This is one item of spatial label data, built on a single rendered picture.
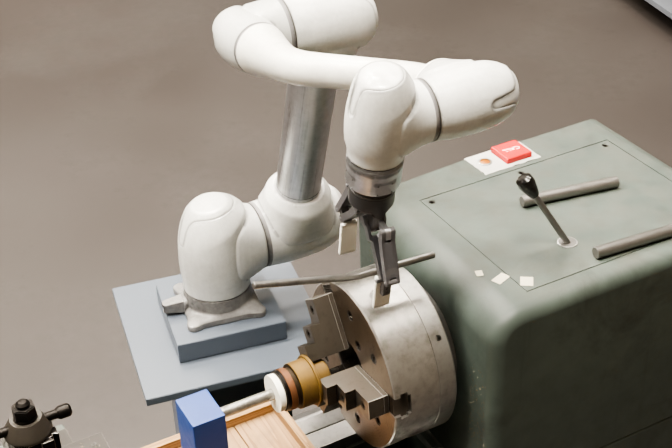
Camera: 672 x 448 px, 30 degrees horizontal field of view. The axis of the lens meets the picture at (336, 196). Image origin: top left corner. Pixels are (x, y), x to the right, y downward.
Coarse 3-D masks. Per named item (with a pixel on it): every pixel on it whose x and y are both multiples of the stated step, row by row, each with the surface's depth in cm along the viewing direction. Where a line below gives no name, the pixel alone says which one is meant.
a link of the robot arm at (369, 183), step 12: (348, 168) 194; (360, 168) 191; (396, 168) 192; (348, 180) 196; (360, 180) 192; (372, 180) 192; (384, 180) 192; (396, 180) 194; (360, 192) 194; (372, 192) 193; (384, 192) 194
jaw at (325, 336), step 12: (324, 288) 227; (312, 300) 222; (324, 300) 223; (312, 312) 224; (324, 312) 222; (336, 312) 223; (312, 324) 223; (324, 324) 222; (336, 324) 223; (312, 336) 221; (324, 336) 222; (336, 336) 223; (300, 348) 223; (312, 348) 221; (324, 348) 222; (336, 348) 222; (348, 348) 223; (312, 360) 220
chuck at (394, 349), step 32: (320, 288) 228; (352, 288) 218; (352, 320) 219; (384, 320) 213; (416, 320) 215; (352, 352) 230; (384, 352) 211; (416, 352) 213; (384, 384) 214; (416, 384) 213; (352, 416) 232; (384, 416) 218; (416, 416) 216
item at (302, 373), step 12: (300, 360) 220; (276, 372) 218; (288, 372) 218; (300, 372) 218; (312, 372) 218; (324, 372) 220; (288, 384) 217; (300, 384) 217; (312, 384) 218; (288, 396) 216; (300, 396) 218; (312, 396) 218; (288, 408) 218; (300, 408) 220
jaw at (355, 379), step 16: (352, 368) 221; (336, 384) 217; (352, 384) 217; (368, 384) 216; (336, 400) 218; (352, 400) 216; (368, 400) 212; (384, 400) 214; (400, 400) 213; (368, 416) 214
